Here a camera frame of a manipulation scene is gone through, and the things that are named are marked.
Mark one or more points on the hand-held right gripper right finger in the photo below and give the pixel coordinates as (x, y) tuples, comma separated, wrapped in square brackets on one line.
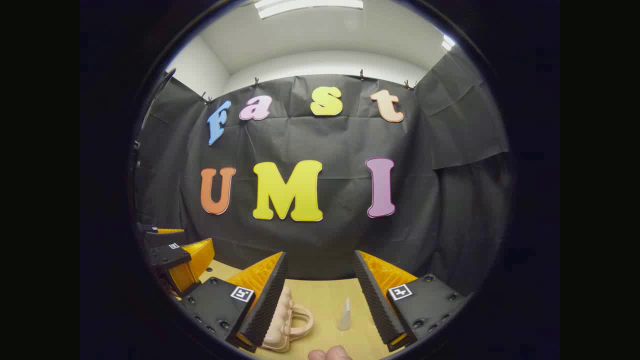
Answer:
[(377, 305)]

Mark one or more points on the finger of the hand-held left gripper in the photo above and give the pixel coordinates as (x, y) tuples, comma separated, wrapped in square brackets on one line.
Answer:
[(170, 256), (162, 237)]

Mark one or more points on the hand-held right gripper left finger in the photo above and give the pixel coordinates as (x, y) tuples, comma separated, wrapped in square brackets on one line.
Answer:
[(265, 310)]

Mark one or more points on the white squeeze tube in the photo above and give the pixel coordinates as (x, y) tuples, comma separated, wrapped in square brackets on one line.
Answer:
[(344, 320)]

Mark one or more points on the small ceiling light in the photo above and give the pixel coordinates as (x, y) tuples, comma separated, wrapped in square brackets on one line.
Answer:
[(448, 42)]

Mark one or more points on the long ceiling light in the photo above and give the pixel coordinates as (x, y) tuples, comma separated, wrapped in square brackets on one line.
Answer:
[(305, 6)]

